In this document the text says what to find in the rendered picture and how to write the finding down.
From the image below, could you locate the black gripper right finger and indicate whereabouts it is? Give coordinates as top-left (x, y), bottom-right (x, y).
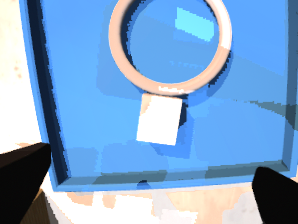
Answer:
top-left (251, 167), bottom-right (298, 224)

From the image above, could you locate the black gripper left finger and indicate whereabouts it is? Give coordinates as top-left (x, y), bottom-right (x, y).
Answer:
top-left (0, 141), bottom-right (52, 224)

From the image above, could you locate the blue tray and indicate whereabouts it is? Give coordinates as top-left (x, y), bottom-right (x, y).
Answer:
top-left (19, 0), bottom-right (298, 193)

